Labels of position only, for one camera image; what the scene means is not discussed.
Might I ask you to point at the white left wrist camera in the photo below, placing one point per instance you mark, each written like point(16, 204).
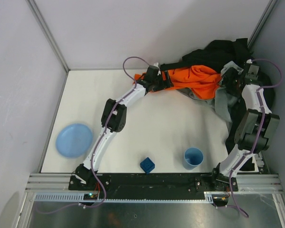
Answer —
point(153, 70)

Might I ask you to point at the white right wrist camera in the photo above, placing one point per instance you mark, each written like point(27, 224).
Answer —
point(251, 71)

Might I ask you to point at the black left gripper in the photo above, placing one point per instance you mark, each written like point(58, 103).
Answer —
point(167, 79)

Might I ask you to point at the black cloth pile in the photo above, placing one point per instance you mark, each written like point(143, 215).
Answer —
point(220, 55)

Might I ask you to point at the orange cloth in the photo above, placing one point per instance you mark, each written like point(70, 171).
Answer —
point(201, 80)

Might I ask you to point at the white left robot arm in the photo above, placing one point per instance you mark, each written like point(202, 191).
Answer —
point(113, 119)

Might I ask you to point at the grey cloth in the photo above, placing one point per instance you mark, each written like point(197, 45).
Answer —
point(221, 103)

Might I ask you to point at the light blue plate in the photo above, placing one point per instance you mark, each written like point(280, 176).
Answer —
point(74, 140)

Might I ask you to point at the light blue cup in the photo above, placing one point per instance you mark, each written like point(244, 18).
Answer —
point(192, 158)

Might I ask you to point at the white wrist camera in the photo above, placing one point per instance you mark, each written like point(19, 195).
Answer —
point(153, 70)
point(251, 71)

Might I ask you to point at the dark blue cube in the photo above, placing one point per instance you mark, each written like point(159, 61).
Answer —
point(147, 165)

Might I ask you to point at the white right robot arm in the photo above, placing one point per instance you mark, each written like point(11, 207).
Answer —
point(257, 126)

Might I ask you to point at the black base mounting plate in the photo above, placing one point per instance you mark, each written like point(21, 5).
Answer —
point(163, 186)

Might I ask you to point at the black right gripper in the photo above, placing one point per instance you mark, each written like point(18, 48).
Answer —
point(227, 77)

